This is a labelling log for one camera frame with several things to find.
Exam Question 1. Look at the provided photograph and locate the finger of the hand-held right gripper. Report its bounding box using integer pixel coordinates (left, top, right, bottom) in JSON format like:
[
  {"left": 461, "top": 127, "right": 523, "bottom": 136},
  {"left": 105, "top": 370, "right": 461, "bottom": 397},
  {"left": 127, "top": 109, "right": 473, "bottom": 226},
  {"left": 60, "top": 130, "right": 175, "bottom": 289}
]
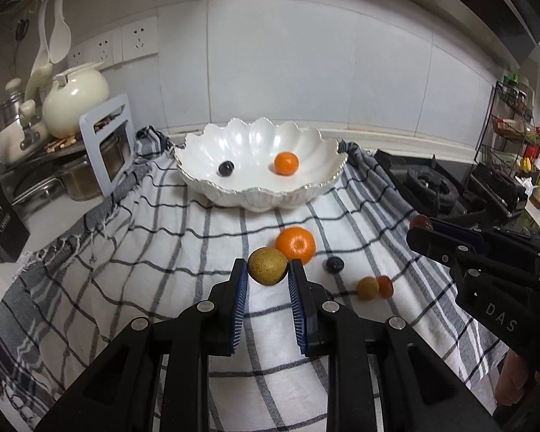
[
  {"left": 406, "top": 227, "right": 540, "bottom": 289},
  {"left": 428, "top": 219, "right": 540, "bottom": 269}
]

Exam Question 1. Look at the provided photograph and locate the black gas stove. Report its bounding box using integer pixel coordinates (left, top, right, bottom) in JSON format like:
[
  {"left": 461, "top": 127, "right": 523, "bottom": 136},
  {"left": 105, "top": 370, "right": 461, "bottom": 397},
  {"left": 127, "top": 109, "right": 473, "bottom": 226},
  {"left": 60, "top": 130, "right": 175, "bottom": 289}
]
[{"left": 373, "top": 148, "right": 529, "bottom": 226}]

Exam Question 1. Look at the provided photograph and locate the orange mandarin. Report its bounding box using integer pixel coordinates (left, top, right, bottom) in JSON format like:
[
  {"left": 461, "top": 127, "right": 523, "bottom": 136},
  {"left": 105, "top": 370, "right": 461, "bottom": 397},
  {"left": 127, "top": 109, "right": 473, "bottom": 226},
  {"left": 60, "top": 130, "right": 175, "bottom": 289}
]
[
  {"left": 274, "top": 152, "right": 300, "bottom": 176},
  {"left": 275, "top": 227, "right": 317, "bottom": 265}
]

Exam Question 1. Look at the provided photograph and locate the person's right hand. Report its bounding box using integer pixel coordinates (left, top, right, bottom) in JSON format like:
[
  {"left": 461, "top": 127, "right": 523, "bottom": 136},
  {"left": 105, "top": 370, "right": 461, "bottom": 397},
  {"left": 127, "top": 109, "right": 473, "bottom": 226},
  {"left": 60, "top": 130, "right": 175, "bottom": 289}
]
[{"left": 496, "top": 352, "right": 535, "bottom": 409}]

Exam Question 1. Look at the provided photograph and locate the round kiwi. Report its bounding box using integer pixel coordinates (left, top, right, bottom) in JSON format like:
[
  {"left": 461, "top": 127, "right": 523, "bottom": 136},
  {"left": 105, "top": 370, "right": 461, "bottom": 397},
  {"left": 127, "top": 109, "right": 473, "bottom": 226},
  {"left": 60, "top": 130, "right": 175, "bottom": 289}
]
[{"left": 247, "top": 247, "right": 291, "bottom": 286}]

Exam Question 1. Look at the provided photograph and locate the steel pot with cream knob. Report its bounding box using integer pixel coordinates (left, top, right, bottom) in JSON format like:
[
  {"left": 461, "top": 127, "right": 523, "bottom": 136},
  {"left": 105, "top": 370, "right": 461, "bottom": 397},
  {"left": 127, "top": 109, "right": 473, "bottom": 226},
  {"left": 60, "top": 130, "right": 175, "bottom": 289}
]
[{"left": 0, "top": 78, "right": 43, "bottom": 136}]

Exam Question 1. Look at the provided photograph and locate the cream ceramic teapot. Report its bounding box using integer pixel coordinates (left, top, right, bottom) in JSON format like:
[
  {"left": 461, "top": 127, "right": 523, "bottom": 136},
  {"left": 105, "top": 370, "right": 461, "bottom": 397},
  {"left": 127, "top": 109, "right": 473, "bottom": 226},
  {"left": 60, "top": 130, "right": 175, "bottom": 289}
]
[{"left": 42, "top": 62, "right": 111, "bottom": 139}]

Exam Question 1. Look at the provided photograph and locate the white rice paddle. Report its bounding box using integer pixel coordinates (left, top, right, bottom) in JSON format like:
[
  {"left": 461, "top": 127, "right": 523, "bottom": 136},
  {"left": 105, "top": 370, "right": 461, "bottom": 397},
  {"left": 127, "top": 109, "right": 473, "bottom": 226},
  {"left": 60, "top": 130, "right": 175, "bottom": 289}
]
[{"left": 49, "top": 0, "right": 72, "bottom": 64}]

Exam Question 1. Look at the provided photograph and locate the tan longan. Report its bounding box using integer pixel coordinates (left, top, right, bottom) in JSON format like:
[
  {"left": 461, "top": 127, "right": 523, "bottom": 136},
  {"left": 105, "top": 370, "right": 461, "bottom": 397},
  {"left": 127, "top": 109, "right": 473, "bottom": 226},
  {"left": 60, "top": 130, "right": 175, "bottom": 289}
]
[{"left": 357, "top": 277, "right": 380, "bottom": 302}]

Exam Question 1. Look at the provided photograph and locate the white metal rack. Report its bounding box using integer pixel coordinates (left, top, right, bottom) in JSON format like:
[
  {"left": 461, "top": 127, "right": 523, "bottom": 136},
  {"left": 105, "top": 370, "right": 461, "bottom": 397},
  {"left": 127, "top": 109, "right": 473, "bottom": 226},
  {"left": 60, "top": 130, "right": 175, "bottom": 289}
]
[{"left": 79, "top": 94, "right": 136, "bottom": 199}]

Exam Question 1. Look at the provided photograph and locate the white scalloped ceramic bowl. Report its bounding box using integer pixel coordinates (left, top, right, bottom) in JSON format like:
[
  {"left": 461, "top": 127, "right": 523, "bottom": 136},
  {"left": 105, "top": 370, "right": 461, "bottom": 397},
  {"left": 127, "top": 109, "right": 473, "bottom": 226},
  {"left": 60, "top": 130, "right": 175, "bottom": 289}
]
[{"left": 173, "top": 117, "right": 349, "bottom": 211}]

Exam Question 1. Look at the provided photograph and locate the black wire spice rack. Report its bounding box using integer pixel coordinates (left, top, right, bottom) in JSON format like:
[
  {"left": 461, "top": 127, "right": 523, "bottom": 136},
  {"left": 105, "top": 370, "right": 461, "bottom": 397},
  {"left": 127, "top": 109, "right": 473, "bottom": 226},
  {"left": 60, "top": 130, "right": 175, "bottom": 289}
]
[{"left": 474, "top": 74, "right": 540, "bottom": 176}]

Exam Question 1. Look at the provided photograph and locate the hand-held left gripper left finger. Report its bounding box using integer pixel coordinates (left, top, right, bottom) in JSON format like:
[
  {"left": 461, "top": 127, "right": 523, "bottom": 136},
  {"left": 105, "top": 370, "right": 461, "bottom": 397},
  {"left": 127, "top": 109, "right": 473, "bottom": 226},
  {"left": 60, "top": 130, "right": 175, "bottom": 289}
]
[{"left": 33, "top": 258, "right": 250, "bottom": 432}]

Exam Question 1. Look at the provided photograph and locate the small white pot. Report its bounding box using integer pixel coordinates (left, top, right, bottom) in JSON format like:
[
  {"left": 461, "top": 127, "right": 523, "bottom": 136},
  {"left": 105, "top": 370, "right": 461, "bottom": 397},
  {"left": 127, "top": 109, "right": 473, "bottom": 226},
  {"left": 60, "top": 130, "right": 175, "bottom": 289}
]
[{"left": 0, "top": 117, "right": 50, "bottom": 163}]

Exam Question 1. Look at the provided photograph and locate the steel range hood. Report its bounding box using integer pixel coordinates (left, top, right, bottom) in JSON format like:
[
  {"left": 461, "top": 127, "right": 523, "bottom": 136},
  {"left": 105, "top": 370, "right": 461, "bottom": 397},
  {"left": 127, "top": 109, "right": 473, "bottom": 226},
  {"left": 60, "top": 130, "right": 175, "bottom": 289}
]
[{"left": 382, "top": 0, "right": 540, "bottom": 73}]

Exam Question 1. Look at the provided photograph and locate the wooden chopsticks bundle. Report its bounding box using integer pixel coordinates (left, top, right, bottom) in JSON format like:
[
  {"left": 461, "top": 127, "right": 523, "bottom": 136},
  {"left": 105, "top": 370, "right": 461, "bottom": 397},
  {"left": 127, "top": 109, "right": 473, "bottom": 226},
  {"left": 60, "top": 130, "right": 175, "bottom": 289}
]
[{"left": 44, "top": 136, "right": 81, "bottom": 154}]

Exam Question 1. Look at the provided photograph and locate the steel cooking pot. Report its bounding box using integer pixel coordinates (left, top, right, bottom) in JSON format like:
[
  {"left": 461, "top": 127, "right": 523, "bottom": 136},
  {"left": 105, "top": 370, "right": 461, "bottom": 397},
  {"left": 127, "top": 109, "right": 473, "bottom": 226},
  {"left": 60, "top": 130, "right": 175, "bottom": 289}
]
[{"left": 60, "top": 132, "right": 131, "bottom": 202}]

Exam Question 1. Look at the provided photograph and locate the glass pot lid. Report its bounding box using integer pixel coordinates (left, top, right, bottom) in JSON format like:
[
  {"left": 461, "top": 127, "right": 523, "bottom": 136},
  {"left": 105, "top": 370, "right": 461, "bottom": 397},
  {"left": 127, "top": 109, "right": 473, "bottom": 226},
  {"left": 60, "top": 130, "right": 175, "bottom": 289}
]
[{"left": 11, "top": 175, "right": 66, "bottom": 217}]

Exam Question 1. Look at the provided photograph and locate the white wall socket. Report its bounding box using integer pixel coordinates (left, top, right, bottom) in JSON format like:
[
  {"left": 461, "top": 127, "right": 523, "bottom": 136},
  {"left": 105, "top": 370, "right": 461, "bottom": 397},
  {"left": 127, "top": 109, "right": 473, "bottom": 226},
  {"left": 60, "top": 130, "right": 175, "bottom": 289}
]
[
  {"left": 67, "top": 47, "right": 95, "bottom": 69},
  {"left": 92, "top": 33, "right": 123, "bottom": 66},
  {"left": 121, "top": 15, "right": 159, "bottom": 61}
]

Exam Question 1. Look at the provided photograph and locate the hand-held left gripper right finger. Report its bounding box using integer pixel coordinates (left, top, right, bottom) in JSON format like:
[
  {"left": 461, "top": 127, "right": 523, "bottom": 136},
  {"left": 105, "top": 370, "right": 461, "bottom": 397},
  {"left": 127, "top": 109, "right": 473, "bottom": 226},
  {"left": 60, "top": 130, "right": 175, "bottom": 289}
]
[{"left": 287, "top": 260, "right": 505, "bottom": 432}]

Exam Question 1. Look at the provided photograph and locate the white ladle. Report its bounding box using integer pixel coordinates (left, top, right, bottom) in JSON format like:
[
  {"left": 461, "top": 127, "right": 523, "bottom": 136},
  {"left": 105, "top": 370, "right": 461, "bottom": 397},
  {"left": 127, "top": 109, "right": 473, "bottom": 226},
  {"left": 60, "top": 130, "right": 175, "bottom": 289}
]
[{"left": 24, "top": 0, "right": 54, "bottom": 102}]

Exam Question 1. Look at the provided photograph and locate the black knife block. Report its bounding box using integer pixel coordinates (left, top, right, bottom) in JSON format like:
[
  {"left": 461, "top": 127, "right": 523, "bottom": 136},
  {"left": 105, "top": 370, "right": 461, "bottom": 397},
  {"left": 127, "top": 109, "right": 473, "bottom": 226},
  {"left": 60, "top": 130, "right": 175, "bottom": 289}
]
[{"left": 0, "top": 92, "right": 30, "bottom": 264}]

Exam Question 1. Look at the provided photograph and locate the checked grey white cloth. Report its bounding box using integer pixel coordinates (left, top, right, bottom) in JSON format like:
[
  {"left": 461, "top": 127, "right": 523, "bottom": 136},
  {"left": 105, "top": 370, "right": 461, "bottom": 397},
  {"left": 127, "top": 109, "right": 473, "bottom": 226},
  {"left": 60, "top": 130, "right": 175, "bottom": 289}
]
[{"left": 0, "top": 125, "right": 511, "bottom": 432}]

